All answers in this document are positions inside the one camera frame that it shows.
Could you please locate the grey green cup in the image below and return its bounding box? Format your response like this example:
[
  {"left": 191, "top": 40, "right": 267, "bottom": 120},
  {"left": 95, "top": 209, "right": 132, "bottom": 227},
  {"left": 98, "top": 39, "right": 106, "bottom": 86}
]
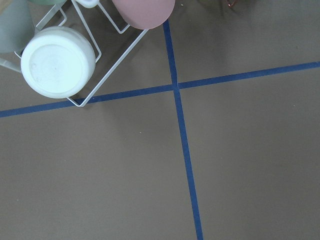
[{"left": 0, "top": 0, "right": 35, "bottom": 53}]

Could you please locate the pink cup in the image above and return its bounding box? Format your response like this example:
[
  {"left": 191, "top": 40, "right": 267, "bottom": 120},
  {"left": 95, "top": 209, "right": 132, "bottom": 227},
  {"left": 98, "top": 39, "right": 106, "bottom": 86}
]
[{"left": 112, "top": 0, "right": 176, "bottom": 30}]

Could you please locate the white cup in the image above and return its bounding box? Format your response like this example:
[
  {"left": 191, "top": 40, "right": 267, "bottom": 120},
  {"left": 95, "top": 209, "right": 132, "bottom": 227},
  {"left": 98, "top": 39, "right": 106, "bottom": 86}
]
[{"left": 20, "top": 26, "right": 96, "bottom": 99}]

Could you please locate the white wire cup rack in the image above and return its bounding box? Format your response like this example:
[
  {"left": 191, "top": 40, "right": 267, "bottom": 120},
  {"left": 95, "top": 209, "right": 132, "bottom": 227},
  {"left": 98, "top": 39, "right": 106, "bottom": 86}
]
[{"left": 0, "top": 0, "right": 143, "bottom": 111}]

